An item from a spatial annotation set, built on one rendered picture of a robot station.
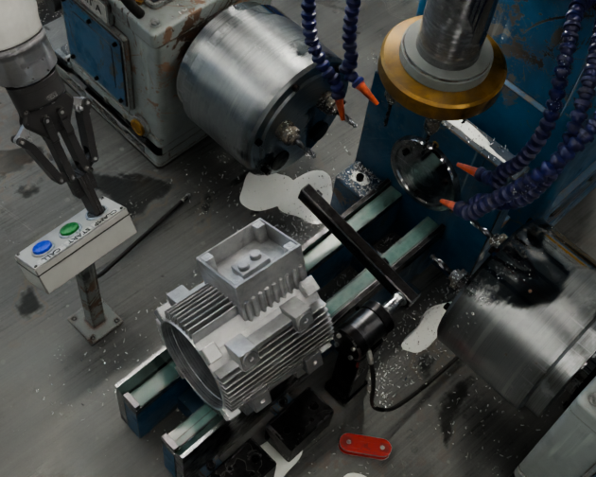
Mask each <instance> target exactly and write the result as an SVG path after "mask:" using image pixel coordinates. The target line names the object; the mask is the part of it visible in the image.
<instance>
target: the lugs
mask: <svg viewBox="0 0 596 477"><path fill-rule="evenodd" d="M298 286H299V290H300V291H301V293H302V294H303V296H304V297H305V298H308V297H310V295H312V294H313V293H315V292H317V291H318V290H319V289H320V287H319V285H318V284H317V282H316V281H315V279H314V278H313V276H312V275H310V276H308V277H307V278H306V279H304V280H303V281H301V282H300V283H299V284H298ZM170 307H171V305H170V304H169V303H168V302H166V303H164V304H163V305H162V306H161V307H159V308H158V309H156V310H155V311H154V314H155V315H156V317H157V318H158V320H159V321H160V323H161V322H162V321H164V320H165V319H166V315H165V310H166V309H168V308H170ZM331 346H332V343H330V342H329V343H328V344H326V345H325V346H323V347H322V348H321V349H319V350H321V353H324V352H326V350H327V349H329V348H330V347H331ZM199 353H200V354H201V356H202V358H203V359H204V361H205V362H206V364H207V365H210V364H212V363H214V362H216V361H217V360H219V359H220V358H221V357H223V355H222V353H221V352H220V350H219V348H218V347H217V345H216V344H215V342H212V343H210V344H208V345H207V346H206V347H204V348H203V349H201V350H200V351H199ZM175 369H176V371H177V372H178V374H179V375H180V377H181V378H182V379H183V380H184V376H183V375H182V373H181V372H180V370H179V369H178V367H177V365H175ZM220 413H221V414H222V416H223V417H224V419H225V420H226V421H229V420H232V419H233V418H235V417H236V416H237V415H239V414H240V413H241V411H240V409H239V408H238V409H236V410H235V411H234V412H232V413H231V412H230V411H229V410H228V409H226V408H225V409H222V410H221V411H220Z"/></svg>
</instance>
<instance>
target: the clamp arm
mask: <svg viewBox="0 0 596 477"><path fill-rule="evenodd" d="M322 196H323V193H322V192H321V191H320V190H319V189H317V190H316V189H315V188H314V187H313V186H312V185H311V184H307V185H306V186H304V187H303V188H302V189H301V191H300V193H299V195H298V199H299V200H300V201H301V202H302V203H303V204H304V205H305V206H306V207H307V208H308V209H309V210H310V211H311V212H312V213H313V214H314V215H315V216H316V217H317V218H318V219H319V221H320V222H321V223H322V224H323V225H324V226H325V227H326V228H327V229H328V230H329V231H330V232H331V233H332V234H333V235H334V236H335V237H336V238H337V239H338V240H339V241H340V242H341V243H342V244H343V245H344V246H345V247H346V248H347V250H348V251H349V252H350V253H351V254H352V255H353V256H354V257H355V258H356V259H357V260H358V261H359V262H360V263H361V264H362V265H363V266H364V267H365V268H366V269H367V270H368V271H369V272H370V273H371V274H372V275H373V276H374V277H375V278H376V280H377V281H378V282H379V283H380V284H381V285H382V286H383V287H384V288H385V289H386V290H387V291H388V292H389V293H390V294H391V295H394V296H395V297H397V296H398V295H399V294H400V295H401V296H399V297H398V300H400V302H401V301H402V300H403V299H404V301H403V302H402V303H401V306H403V307H404V309H408V308H409V307H410V306H411V305H413V304H414V302H415V301H416V300H417V299H418V297H419V295H418V294H417V293H416V292H415V291H414V290H413V289H412V288H411V287H410V286H409V285H408V284H407V283H406V282H405V281H404V280H403V279H402V278H401V277H400V276H399V275H398V274H397V273H396V272H395V271H394V270H393V268H392V267H391V266H390V265H389V263H390V262H389V261H388V260H387V259H386V258H385V257H384V258H382V257H381V256H380V255H379V254H378V253H377V252H376V251H375V250H374V249H373V248H372V247H371V246H370V245H369V244H368V243H367V242H366V241H365V240H364V239H363V238H362V237H361V236H360V235H359V234H358V233H357V232H356V231H355V229H354V228H353V227H352V226H351V225H350V224H349V223H348V222H347V221H346V220H345V219H344V218H343V217H342V216H341V215H340V214H339V213H338V212H337V211H336V210H335V209H334V208H333V207H332V206H331V205H330V204H329V203H328V202H327V201H326V200H325V199H324V198H323V197H322Z"/></svg>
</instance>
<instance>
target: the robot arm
mask: <svg viewBox="0 0 596 477"><path fill-rule="evenodd" d="M56 63H57V56H56V54H55V52H54V50H53V48H52V45H51V43H50V42H49V40H48V38H47V36H46V32H45V29H44V27H43V26H42V23H41V20H40V17H39V13H38V6H37V2H36V0H0V86H3V87H5V88H6V90H7V92H8V94H9V97H10V98H11V100H12V102H13V104H14V106H15V108H16V110H17V112H18V114H19V123H20V125H21V128H20V130H19V132H18V133H17V134H16V135H13V136H12V137H11V139H10V140H11V142H12V143H14V144H16V145H18V146H20V147H22V148H23V149H24V150H25V151H26V152H27V153H28V154H29V155H30V157H31V158H32V159H33V160H34V161H35V162H36V163H37V164H38V166H39V167H40V168H41V169H42V170H43V171H44V172H45V173H46V175H47V176H48V177H49V178H50V179H51V180H52V181H54V182H56V183H58V184H60V185H62V184H64V183H65V182H66V183H67V184H68V186H69V188H70V190H71V192H72V194H73V195H74V196H75V197H77V198H79V199H81V200H82V202H83V204H84V206H85V208H86V210H87V211H89V212H91V213H92V214H94V215H98V214H99V213H100V212H102V211H104V209H103V207H102V205H101V203H100V201H99V198H98V196H97V194H96V192H95V188H96V187H97V182H96V179H95V177H94V175H93V173H92V172H93V170H94V169H93V168H92V164H93V163H95V162H97V161H98V153H97V148H96V140H95V136H94V131H93V126H92V121H91V117H90V111H91V99H89V98H87V97H83V96H78V97H73V96H72V95H71V94H70V93H68V92H67V91H66V89H65V86H64V84H63V82H62V80H61V76H60V74H59V72H58V70H57V68H56V66H55V65H56ZM73 109H74V110H75V113H76V120H77V123H78V128H79V137H80V141H81V145H82V148H81V146H80V143H79V141H78V139H77V137H76V135H75V133H74V131H75V130H74V128H73V126H72V124H71V122H70V121H71V115H72V110H73ZM29 131H31V132H34V133H36V134H38V135H40V136H41V137H42V138H43V140H44V141H45V143H46V145H47V146H48V148H49V150H50V152H51V154H52V156H53V158H54V160H55V162H56V164H57V166H58V168H59V170H60V172H59V171H58V170H57V169H56V168H55V167H54V166H53V165H52V163H51V162H50V161H49V160H48V159H47V158H46V157H45V155H44V154H43V153H42V152H41V151H40V150H39V149H38V147H37V146H35V145H34V144H33V143H31V142H32V137H31V136H30V135H29ZM58 133H60V134H61V137H62V139H63V141H64V143H65V145H66V147H67V148H68V150H69V152H70V154H71V157H72V159H73V161H74V163H75V165H76V167H77V169H75V170H73V168H72V166H71V164H70V162H69V160H68V158H67V155H66V153H65V151H64V149H63V147H62V145H61V142H60V138H59V136H58Z"/></svg>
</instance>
